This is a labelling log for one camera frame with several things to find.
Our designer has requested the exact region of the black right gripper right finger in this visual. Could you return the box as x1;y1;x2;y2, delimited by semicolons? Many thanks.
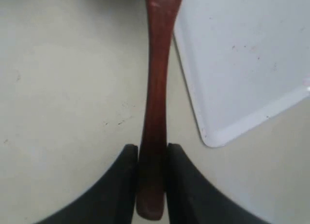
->
166;143;265;224

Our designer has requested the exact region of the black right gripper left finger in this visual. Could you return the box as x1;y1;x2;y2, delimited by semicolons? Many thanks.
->
39;144;138;224

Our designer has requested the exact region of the white plastic tray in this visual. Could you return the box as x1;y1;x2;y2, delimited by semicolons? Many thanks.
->
174;0;310;148

